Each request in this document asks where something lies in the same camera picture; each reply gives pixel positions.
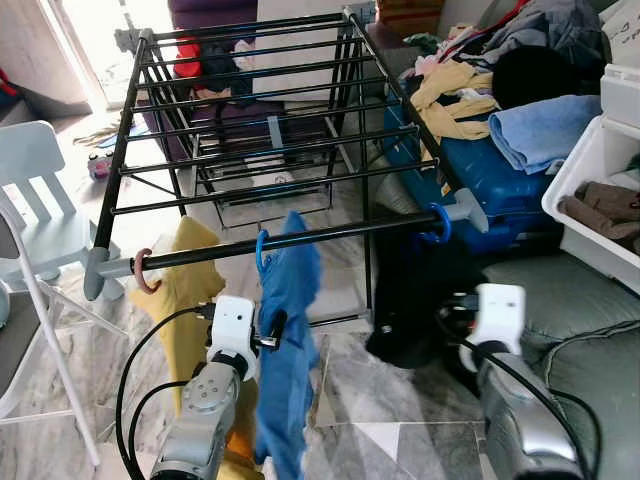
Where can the brown folded garment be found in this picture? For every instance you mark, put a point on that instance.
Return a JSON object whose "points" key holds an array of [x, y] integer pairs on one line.
{"points": [[605, 205]]}

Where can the grey folding chair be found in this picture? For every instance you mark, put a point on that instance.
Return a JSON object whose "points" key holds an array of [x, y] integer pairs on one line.
{"points": [[40, 330]]}

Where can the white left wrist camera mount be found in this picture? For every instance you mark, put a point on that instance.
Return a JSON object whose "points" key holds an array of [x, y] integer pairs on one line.
{"points": [[232, 322]]}

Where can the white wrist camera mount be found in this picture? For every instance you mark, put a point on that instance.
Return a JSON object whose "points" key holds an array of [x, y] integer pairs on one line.
{"points": [[232, 322], [500, 310]]}

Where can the white plastic basket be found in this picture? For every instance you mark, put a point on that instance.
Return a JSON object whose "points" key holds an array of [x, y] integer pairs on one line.
{"points": [[590, 160]]}

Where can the black cloth heap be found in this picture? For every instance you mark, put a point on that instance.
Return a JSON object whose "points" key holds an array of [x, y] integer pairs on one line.
{"points": [[530, 78]]}

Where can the black metal drying rack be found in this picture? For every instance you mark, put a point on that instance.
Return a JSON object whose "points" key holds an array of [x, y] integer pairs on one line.
{"points": [[300, 235]]}

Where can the light blue folded cloth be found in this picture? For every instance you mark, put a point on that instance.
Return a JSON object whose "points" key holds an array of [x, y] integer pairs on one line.
{"points": [[545, 130]]}

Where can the red garment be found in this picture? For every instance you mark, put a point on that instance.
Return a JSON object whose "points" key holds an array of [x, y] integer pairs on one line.
{"points": [[187, 57]]}

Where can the white printed bag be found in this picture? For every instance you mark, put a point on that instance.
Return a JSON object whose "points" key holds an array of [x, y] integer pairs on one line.
{"points": [[622, 30]]}

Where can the mustard crumpled garment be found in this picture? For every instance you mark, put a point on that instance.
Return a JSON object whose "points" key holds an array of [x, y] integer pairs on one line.
{"points": [[445, 110]]}

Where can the blue t-shirt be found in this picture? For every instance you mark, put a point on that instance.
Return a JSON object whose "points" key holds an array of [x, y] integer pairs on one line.
{"points": [[290, 350]]}

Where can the yellow t-shirt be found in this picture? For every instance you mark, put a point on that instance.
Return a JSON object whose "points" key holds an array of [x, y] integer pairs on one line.
{"points": [[190, 265]]}

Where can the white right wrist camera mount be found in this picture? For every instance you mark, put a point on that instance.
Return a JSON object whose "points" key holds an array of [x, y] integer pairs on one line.
{"points": [[500, 310]]}

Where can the pink plastic hanger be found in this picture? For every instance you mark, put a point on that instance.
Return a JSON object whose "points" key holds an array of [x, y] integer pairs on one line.
{"points": [[140, 280]]}

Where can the grey green sofa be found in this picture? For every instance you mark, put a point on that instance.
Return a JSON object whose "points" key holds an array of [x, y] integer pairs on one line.
{"points": [[580, 330]]}

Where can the black garment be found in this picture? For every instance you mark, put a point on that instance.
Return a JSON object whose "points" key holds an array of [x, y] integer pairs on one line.
{"points": [[420, 300]]}

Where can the blue plastic hanger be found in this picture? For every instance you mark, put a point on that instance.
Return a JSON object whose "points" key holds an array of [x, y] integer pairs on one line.
{"points": [[258, 250], [445, 222]]}

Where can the pale plastic chair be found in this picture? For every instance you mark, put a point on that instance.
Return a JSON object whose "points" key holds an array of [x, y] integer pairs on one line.
{"points": [[45, 240]]}

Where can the grey crumpled garment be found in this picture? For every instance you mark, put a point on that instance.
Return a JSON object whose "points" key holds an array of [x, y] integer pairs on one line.
{"points": [[550, 30]]}

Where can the dark purple upholstered seat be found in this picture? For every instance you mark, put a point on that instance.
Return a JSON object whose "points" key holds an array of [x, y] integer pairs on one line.
{"points": [[210, 12]]}

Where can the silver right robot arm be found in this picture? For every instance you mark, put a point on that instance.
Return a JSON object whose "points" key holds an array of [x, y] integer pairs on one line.
{"points": [[520, 420]]}

